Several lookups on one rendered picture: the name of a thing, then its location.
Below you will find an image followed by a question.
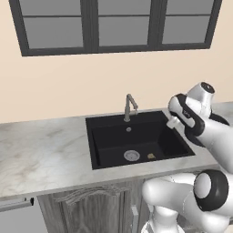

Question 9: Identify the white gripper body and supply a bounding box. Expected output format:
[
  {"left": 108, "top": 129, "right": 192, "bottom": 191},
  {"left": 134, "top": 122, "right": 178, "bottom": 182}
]
[{"left": 166, "top": 116, "right": 181, "bottom": 129}]

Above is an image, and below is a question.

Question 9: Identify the round metal sink drain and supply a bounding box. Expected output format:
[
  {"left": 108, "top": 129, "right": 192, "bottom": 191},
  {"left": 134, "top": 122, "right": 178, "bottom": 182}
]
[{"left": 123, "top": 149, "right": 141, "bottom": 162}]

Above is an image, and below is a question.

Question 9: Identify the black kitchen sink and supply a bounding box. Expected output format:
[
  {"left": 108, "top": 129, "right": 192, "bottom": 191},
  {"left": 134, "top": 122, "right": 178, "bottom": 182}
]
[{"left": 85, "top": 109, "right": 196, "bottom": 170}]

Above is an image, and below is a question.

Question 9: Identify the grey metal tap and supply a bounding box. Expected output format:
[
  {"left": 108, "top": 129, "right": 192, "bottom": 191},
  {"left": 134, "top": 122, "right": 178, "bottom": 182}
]
[{"left": 123, "top": 93, "right": 139, "bottom": 123}]

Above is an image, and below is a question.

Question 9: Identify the grey wooden cupboard door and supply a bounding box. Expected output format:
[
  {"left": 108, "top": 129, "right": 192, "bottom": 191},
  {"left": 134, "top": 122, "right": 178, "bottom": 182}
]
[{"left": 37, "top": 184, "right": 144, "bottom": 233}]

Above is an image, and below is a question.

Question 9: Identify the dark framed window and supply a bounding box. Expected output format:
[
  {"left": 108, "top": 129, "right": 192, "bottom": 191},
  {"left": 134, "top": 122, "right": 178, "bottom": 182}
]
[{"left": 8, "top": 0, "right": 224, "bottom": 57}]

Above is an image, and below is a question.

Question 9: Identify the grey dishwasher front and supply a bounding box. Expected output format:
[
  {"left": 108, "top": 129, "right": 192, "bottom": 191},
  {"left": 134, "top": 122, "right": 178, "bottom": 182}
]
[{"left": 0, "top": 196, "right": 41, "bottom": 233}]

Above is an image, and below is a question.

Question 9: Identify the grey cupboard door handle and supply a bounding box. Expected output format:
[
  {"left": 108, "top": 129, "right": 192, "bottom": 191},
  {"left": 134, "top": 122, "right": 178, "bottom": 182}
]
[{"left": 130, "top": 205, "right": 139, "bottom": 233}]

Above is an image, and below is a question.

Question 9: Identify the silver dishwasher handle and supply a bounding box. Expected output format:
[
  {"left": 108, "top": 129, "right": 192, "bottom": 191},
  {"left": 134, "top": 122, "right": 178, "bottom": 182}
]
[{"left": 0, "top": 197, "right": 35, "bottom": 212}]

